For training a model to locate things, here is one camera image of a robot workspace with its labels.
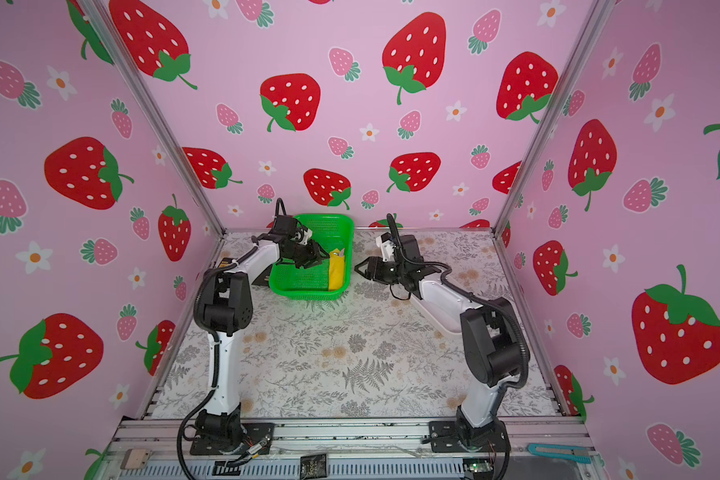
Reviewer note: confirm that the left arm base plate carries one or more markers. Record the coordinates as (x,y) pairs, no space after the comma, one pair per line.
(253,434)

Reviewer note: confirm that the white plastic tray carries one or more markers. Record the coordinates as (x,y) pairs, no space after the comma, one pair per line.
(448,326)

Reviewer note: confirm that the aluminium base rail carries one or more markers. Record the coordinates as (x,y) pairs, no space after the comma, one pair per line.
(357,448)

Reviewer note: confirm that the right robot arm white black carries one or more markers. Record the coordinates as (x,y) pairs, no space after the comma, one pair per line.
(495,348)

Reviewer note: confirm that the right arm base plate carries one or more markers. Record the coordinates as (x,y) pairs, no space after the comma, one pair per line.
(459,437)

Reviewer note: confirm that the small black circuit board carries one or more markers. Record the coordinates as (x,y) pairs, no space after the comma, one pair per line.
(313,467)

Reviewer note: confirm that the yellow paper napkin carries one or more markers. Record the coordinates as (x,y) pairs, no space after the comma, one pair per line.
(336,269)

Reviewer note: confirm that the green plastic basket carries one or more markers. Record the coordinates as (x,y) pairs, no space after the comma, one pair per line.
(318,270)

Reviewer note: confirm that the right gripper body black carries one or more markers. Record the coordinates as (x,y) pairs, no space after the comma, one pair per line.
(388,272)

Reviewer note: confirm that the teal utility knife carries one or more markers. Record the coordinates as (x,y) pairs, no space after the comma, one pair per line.
(562,452)

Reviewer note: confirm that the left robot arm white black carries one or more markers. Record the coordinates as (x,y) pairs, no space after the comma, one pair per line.
(223,308)

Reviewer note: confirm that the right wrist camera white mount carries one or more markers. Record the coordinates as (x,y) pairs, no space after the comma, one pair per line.
(386,244)

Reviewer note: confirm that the small beige box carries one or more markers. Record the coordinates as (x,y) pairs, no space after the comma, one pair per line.
(135,459)

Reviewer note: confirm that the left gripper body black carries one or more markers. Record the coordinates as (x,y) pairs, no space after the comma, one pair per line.
(303,255)

